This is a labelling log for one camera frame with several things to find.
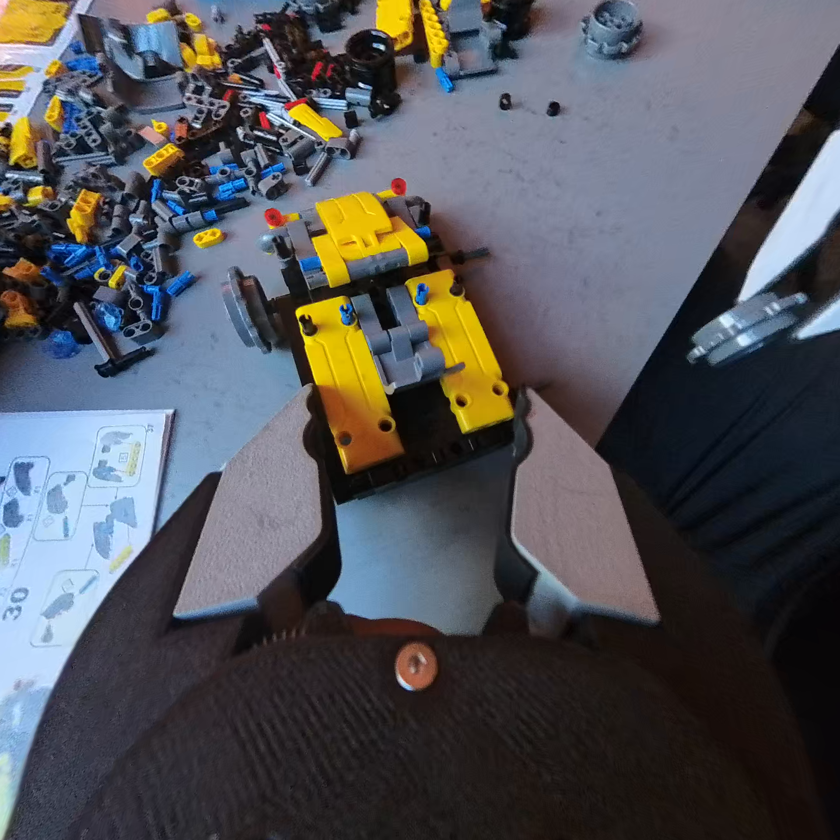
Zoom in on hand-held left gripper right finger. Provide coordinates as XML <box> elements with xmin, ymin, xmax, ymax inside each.
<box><xmin>497</xmin><ymin>387</ymin><xmax>662</xmax><ymax>632</ymax></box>

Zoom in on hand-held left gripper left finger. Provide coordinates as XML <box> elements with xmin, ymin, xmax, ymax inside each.
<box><xmin>172</xmin><ymin>385</ymin><xmax>343</xmax><ymax>621</ymax></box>

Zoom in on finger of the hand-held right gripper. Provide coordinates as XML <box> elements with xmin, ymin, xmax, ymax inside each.
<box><xmin>737</xmin><ymin>128</ymin><xmax>840</xmax><ymax>303</ymax></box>
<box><xmin>794</xmin><ymin>295</ymin><xmax>840</xmax><ymax>342</ymax></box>

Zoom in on grey gear wheel part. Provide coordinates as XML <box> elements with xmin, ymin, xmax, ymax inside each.
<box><xmin>686</xmin><ymin>292</ymin><xmax>809</xmax><ymax>366</ymax></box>

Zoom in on yellow toy brick vehicle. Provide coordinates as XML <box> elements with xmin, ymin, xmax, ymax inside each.
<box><xmin>259</xmin><ymin>176</ymin><xmax>517</xmax><ymax>506</ymax></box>

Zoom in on grey toy wheel hub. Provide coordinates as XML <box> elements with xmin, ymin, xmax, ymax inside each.
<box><xmin>580</xmin><ymin>0</ymin><xmax>644</xmax><ymax>61</ymax></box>
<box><xmin>220</xmin><ymin>264</ymin><xmax>284</xmax><ymax>355</ymax></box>

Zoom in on white instruction booklet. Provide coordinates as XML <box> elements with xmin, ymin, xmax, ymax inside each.
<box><xmin>0</xmin><ymin>409</ymin><xmax>176</xmax><ymax>729</ymax></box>

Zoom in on brown axle with black connector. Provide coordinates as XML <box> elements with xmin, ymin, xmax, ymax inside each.
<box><xmin>72</xmin><ymin>301</ymin><xmax>157</xmax><ymax>378</ymax></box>

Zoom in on pile of toy brick parts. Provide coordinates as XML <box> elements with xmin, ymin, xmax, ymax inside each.
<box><xmin>0</xmin><ymin>0</ymin><xmax>526</xmax><ymax>380</ymax></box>

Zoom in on black toy tyre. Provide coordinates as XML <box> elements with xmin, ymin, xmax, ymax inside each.
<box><xmin>343</xmin><ymin>28</ymin><xmax>399</xmax><ymax>93</ymax></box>

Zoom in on yellow printed booklet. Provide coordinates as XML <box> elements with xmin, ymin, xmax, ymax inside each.
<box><xmin>0</xmin><ymin>0</ymin><xmax>94</xmax><ymax>129</ymax></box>

